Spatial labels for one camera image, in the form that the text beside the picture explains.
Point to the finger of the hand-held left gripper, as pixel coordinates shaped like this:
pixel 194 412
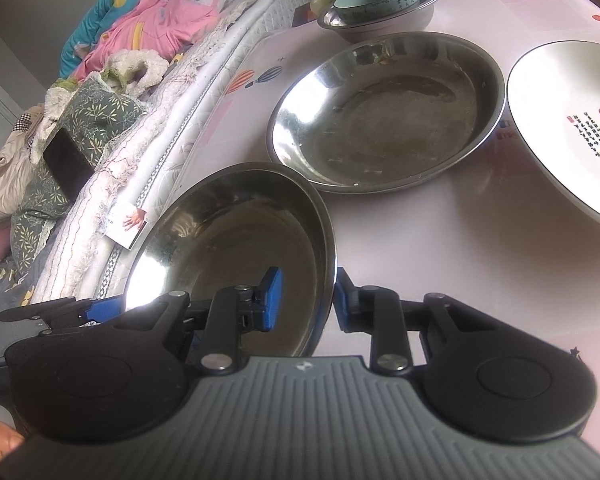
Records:
pixel 105 309

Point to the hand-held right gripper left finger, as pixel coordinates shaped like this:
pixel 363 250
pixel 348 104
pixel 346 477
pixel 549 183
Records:
pixel 272 300

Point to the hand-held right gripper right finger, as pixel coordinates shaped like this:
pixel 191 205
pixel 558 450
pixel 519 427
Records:
pixel 344 305

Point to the wide shallow steel basin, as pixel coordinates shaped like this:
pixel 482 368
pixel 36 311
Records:
pixel 230 240

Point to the deep steel bowl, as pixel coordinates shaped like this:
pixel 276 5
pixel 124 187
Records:
pixel 380 27

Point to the white paper card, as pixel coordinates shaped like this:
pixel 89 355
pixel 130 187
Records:
pixel 127 225

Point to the pink printed tablecloth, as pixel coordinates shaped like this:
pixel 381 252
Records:
pixel 430 260

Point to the black phone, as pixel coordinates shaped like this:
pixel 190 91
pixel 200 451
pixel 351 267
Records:
pixel 70 165

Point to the beige cloth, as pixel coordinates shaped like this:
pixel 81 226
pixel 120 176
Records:
pixel 7 175

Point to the large steel basin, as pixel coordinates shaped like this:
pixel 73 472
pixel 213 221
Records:
pixel 385 115

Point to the white quilted mattress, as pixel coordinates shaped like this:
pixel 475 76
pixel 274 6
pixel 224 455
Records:
pixel 180 125

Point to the green floral pillow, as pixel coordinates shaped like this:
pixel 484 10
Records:
pixel 100 110

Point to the checkered cloth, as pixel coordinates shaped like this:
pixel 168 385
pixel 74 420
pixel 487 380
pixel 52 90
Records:
pixel 22 121

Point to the white fluffy cloth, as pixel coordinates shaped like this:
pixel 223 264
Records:
pixel 140 67

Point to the white ceramic plate black rim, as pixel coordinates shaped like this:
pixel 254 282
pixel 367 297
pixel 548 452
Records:
pixel 565 125

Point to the pink printed blanket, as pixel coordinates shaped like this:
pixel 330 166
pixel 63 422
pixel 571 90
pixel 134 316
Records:
pixel 160 25

